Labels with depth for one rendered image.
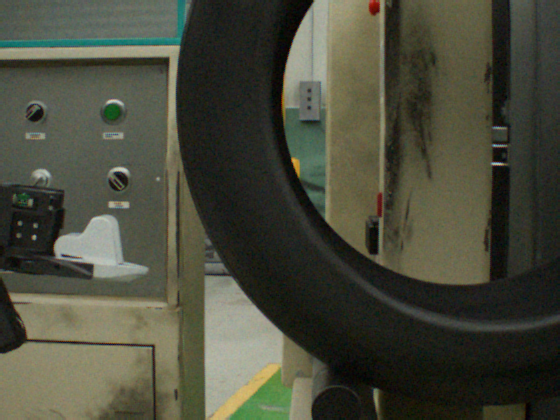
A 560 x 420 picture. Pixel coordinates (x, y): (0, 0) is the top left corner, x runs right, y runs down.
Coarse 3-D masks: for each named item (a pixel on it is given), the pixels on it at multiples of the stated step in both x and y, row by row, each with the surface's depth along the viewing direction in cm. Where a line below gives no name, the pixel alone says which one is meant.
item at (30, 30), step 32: (0, 0) 175; (32, 0) 175; (64, 0) 175; (96, 0) 175; (128, 0) 175; (160, 0) 175; (0, 32) 176; (32, 32) 175; (64, 32) 175; (96, 32) 175; (128, 32) 175; (160, 32) 175
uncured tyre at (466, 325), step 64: (192, 0) 111; (256, 0) 105; (192, 64) 108; (256, 64) 105; (192, 128) 108; (256, 128) 105; (192, 192) 112; (256, 192) 106; (256, 256) 107; (320, 256) 105; (320, 320) 107; (384, 320) 106; (448, 320) 105; (512, 320) 107; (384, 384) 110; (448, 384) 108; (512, 384) 107
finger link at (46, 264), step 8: (32, 256) 115; (40, 256) 115; (48, 256) 116; (16, 264) 116; (24, 264) 114; (32, 264) 114; (40, 264) 114; (48, 264) 114; (56, 264) 114; (64, 264) 115; (72, 264) 115; (80, 264) 115; (88, 264) 115; (40, 272) 114; (48, 272) 114; (56, 272) 114; (64, 272) 114; (72, 272) 115; (80, 272) 115; (88, 272) 115
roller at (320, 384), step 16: (320, 368) 119; (320, 384) 110; (336, 384) 108; (352, 384) 110; (320, 400) 106; (336, 400) 106; (352, 400) 106; (320, 416) 106; (336, 416) 106; (352, 416) 106
